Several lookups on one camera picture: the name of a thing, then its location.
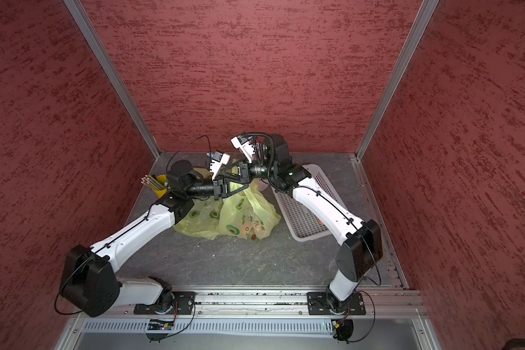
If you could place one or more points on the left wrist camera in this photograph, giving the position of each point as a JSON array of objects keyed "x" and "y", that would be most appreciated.
[{"x": 217, "y": 160}]

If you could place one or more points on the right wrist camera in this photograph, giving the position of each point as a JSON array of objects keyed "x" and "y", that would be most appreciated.
[{"x": 249, "y": 146}]

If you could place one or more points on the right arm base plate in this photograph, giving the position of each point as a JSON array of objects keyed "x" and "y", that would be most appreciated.
[{"x": 323, "y": 303}]

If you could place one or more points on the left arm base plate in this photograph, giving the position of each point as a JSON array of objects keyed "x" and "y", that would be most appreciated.
[{"x": 169, "y": 304}]

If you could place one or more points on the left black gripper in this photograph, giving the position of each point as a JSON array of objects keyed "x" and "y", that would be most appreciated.
[{"x": 221, "y": 187}]

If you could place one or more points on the aluminium front rail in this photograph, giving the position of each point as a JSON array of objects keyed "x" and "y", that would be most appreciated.
[{"x": 280, "y": 302}]

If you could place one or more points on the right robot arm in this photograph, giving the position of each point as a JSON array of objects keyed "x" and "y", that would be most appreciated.
[{"x": 268, "y": 157}]

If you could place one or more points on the green plastic bag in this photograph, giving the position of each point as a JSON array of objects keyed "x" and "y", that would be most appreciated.
[
  {"x": 248, "y": 215},
  {"x": 203, "y": 220}
]

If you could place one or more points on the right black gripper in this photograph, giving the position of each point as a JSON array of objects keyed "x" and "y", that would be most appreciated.
[{"x": 225, "y": 171}]

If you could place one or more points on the left aluminium corner post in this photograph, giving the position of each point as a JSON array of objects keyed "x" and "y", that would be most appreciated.
[{"x": 91, "y": 36}]

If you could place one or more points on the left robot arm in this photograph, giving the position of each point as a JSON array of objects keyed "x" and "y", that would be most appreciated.
[{"x": 89, "y": 281}]

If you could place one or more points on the aluminium corner post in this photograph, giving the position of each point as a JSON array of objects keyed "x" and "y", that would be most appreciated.
[
  {"x": 415, "y": 34},
  {"x": 91, "y": 36}
]

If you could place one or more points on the right aluminium corner post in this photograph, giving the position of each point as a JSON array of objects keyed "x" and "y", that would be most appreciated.
[{"x": 415, "y": 34}]

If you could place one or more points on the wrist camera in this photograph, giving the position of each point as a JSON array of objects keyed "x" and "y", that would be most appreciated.
[
  {"x": 217, "y": 160},
  {"x": 249, "y": 146}
]

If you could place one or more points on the white plastic basket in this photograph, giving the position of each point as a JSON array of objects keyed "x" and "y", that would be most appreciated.
[{"x": 302, "y": 223}]

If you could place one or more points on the yellow pencil cup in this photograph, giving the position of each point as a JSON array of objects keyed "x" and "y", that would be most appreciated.
[{"x": 158, "y": 184}]

